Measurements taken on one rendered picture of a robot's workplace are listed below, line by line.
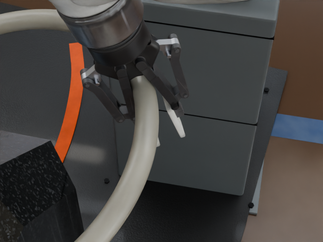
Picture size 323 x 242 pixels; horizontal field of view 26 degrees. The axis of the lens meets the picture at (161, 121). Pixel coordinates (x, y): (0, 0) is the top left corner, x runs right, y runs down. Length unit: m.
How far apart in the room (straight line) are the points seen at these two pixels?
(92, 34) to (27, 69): 1.74
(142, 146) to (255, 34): 0.81
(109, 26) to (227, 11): 0.82
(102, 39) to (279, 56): 1.82
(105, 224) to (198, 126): 1.14
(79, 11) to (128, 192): 0.22
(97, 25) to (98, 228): 0.23
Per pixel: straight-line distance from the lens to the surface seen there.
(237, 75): 1.72
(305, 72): 2.53
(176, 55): 0.87
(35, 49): 2.57
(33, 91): 2.45
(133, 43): 0.81
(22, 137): 1.57
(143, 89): 0.89
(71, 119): 2.35
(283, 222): 2.19
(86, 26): 0.77
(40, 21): 1.06
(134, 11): 0.78
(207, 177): 2.13
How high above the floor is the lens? 1.92
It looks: 55 degrees down
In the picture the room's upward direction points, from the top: straight up
